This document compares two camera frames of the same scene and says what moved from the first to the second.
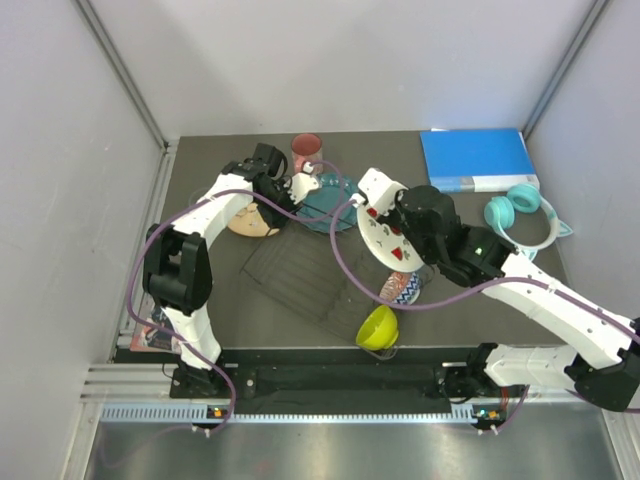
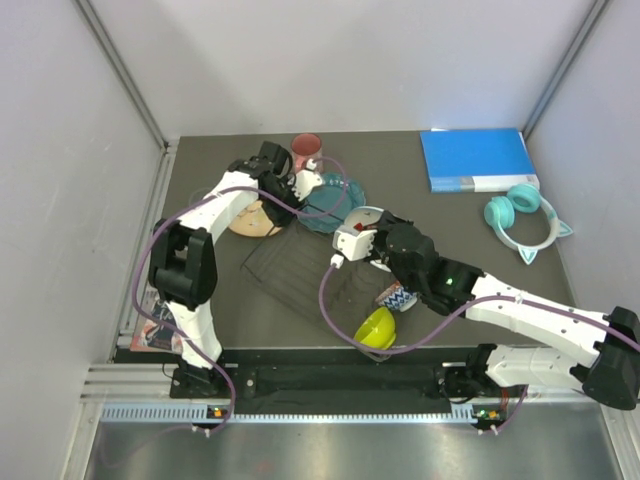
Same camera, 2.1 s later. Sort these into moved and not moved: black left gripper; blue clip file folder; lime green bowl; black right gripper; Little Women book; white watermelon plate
Moved: black right gripper; white watermelon plate
Not moved: Little Women book; lime green bowl; blue clip file folder; black left gripper
